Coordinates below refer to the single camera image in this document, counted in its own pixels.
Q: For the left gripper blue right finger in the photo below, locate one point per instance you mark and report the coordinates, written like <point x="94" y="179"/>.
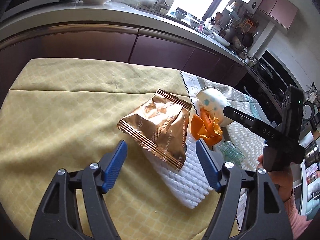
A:
<point x="211" y="162"/>

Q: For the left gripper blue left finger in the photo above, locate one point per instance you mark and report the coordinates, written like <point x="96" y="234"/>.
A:
<point x="111" y="164"/>

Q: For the white foam mesh sleeve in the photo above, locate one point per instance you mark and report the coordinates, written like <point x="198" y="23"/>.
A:
<point x="189" y="185"/>

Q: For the golden brown snack wrapper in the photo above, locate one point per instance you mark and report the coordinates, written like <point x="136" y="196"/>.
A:
<point x="160" y="126"/>

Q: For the white patterned paper cup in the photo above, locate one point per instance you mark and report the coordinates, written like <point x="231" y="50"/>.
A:
<point x="213" y="101"/>

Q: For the pink sleeve forearm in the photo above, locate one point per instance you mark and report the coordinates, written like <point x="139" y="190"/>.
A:
<point x="298" y="223"/>

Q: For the dark purple kitchen cabinet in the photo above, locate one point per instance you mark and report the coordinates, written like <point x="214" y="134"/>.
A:
<point x="115" y="43"/>

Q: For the person's right hand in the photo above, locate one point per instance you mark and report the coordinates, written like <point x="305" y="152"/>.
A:
<point x="284" y="180"/>

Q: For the green white wrapper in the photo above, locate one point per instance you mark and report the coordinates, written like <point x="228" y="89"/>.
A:
<point x="231" y="153"/>

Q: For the orange peel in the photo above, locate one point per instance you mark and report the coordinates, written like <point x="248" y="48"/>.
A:
<point x="205" y="127"/>

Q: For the black oven stove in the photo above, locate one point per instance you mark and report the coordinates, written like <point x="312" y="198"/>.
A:
<point x="267" y="82"/>

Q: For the yellow quilted tablecloth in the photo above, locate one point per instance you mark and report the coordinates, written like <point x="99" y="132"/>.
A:
<point x="63" y="113"/>

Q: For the light stone countertop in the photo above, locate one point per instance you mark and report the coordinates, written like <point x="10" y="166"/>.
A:
<point x="112" y="13"/>

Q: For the pink wall cabinet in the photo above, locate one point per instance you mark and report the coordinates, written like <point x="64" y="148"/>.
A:
<point x="280" y="12"/>

